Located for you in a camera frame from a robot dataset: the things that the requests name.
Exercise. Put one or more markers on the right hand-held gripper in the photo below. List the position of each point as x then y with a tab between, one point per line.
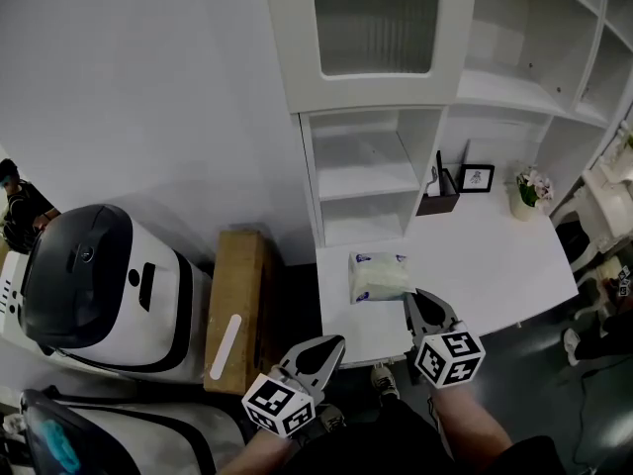
450	359

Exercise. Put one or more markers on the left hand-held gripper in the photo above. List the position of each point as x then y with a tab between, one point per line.
277	406

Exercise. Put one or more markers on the white pack of tissues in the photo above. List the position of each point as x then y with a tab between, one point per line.
376	277

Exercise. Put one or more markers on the person's right forearm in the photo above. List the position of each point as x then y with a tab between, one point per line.
470	423

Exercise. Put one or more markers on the person's left forearm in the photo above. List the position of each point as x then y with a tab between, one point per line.
257	455

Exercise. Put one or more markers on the white desk top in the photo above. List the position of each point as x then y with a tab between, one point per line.
470	275

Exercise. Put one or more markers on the person's left shoe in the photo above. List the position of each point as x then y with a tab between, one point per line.
332	418

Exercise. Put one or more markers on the person's right shoe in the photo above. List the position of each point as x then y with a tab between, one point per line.
385	381

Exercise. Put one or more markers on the dark brown box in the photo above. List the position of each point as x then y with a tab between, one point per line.
437	205

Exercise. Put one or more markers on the person's black shorts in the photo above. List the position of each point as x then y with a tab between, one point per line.
386	443

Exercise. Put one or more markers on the brown cardboard box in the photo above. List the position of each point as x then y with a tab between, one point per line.
237	275

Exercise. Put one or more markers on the potted pink flowers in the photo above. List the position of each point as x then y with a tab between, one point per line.
529	191

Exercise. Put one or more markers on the white robot with black visor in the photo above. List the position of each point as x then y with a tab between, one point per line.
163	314

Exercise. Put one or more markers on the white chair with black cushion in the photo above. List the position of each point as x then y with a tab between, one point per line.
573	240

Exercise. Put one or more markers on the white robot with blue visor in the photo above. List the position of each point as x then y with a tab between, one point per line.
148	438

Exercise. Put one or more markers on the ornate white dressing table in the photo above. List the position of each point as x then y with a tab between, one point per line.
608	206

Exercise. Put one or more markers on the white hutch shelf unit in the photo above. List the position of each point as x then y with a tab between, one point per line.
494	92

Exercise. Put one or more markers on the frosted glass cabinet door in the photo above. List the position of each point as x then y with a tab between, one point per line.
376	18

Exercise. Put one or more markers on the white computer tower case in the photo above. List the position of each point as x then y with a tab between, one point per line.
10	290

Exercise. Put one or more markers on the deer picture frame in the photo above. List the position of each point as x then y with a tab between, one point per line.
439	171

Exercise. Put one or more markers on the small black picture frame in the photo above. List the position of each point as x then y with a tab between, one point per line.
476	178

